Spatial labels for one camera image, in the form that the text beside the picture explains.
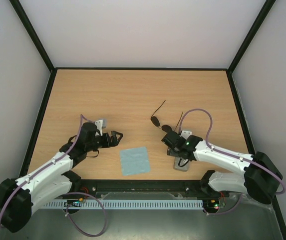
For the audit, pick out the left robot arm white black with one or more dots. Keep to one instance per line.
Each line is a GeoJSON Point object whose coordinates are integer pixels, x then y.
{"type": "Point", "coordinates": [20, 198]}

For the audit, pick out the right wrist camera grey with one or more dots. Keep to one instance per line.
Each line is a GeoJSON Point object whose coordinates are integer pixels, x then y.
{"type": "Point", "coordinates": [185, 132]}

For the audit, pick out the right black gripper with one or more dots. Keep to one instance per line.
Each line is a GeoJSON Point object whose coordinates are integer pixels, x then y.
{"type": "Point", "coordinates": [169, 139]}

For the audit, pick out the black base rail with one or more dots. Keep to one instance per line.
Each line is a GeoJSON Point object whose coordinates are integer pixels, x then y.
{"type": "Point", "coordinates": [187, 188]}

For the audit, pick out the black aluminium frame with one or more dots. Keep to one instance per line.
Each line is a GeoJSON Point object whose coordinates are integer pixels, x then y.
{"type": "Point", "coordinates": [20, 12]}

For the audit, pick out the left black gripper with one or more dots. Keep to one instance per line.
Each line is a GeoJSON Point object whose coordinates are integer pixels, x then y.
{"type": "Point", "coordinates": [115, 143]}

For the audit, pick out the light blue slotted cable duct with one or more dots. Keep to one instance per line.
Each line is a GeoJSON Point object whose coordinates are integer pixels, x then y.
{"type": "Point", "coordinates": [113, 204]}

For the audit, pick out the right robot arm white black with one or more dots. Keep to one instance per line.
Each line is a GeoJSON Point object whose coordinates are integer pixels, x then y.
{"type": "Point", "coordinates": [252, 174]}

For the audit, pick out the controller board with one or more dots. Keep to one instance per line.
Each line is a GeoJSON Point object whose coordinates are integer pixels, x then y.
{"type": "Point", "coordinates": [215, 203]}
{"type": "Point", "coordinates": [75, 202]}

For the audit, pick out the left controller board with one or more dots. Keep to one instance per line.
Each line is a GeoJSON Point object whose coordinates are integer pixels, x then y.
{"type": "Point", "coordinates": [75, 202]}

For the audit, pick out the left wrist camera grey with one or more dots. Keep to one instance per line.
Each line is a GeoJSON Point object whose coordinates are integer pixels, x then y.
{"type": "Point", "coordinates": [100, 124]}

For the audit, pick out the light blue cleaning cloth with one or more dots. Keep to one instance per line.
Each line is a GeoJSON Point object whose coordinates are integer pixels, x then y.
{"type": "Point", "coordinates": [134, 161]}

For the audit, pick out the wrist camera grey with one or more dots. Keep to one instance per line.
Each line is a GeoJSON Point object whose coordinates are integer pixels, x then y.
{"type": "Point", "coordinates": [185, 132]}
{"type": "Point", "coordinates": [100, 124]}

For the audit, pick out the right controller board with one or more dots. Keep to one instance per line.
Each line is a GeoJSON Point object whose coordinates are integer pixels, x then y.
{"type": "Point", "coordinates": [215, 203]}

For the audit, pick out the grey glasses case green lining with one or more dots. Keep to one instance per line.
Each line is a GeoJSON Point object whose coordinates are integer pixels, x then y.
{"type": "Point", "coordinates": [180, 164]}

